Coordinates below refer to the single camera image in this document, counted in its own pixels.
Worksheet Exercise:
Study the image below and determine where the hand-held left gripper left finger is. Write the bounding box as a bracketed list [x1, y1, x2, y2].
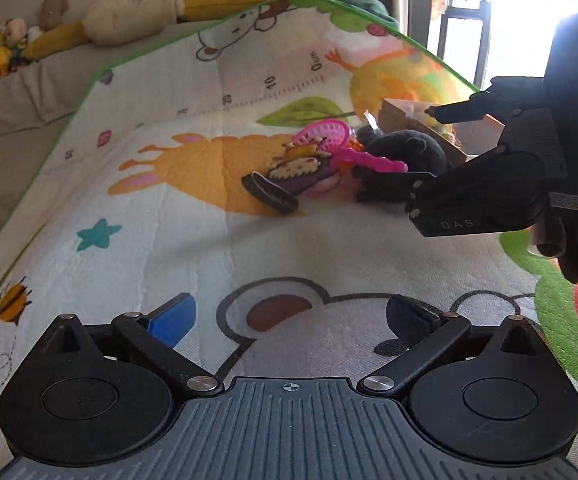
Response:
[44, 292, 222, 396]

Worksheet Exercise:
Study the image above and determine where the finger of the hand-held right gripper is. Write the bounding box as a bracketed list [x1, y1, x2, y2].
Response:
[425, 76, 550, 127]
[404, 145, 511, 197]

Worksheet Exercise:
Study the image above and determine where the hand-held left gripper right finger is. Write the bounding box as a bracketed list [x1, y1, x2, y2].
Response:
[359, 294, 545, 396]

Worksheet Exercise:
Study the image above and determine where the pink cardboard box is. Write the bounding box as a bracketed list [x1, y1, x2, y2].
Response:
[376, 97, 507, 166]

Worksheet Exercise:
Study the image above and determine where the dark grey plush toy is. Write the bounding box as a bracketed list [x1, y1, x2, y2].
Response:
[351, 127, 450, 206]

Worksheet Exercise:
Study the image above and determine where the pink toy colander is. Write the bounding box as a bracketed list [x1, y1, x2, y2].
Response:
[291, 120, 410, 173]

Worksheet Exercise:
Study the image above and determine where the person's right hand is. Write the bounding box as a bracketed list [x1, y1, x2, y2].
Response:
[529, 207, 578, 285]

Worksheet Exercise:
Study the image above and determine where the black window railing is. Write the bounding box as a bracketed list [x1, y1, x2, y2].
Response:
[439, 7, 492, 91]

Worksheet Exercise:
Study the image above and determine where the printed cartoon play mat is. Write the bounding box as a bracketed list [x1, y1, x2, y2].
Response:
[0, 0, 578, 480]

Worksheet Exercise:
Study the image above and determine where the green cushion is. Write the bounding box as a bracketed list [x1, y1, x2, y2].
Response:
[326, 0, 400, 31]

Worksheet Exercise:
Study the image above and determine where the grey bed blanket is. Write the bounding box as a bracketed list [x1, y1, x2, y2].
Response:
[0, 20, 230, 261]

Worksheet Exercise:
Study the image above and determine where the yellow bolster pillow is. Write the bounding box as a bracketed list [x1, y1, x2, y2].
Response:
[0, 0, 280, 92]

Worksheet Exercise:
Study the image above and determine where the long beige plush toy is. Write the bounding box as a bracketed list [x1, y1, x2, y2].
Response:
[81, 0, 185, 46]

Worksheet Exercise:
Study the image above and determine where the small pink doll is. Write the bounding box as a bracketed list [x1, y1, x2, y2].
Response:
[0, 17, 30, 45]

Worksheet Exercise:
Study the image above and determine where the small beige bear plush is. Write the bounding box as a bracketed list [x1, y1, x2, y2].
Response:
[39, 0, 72, 31]

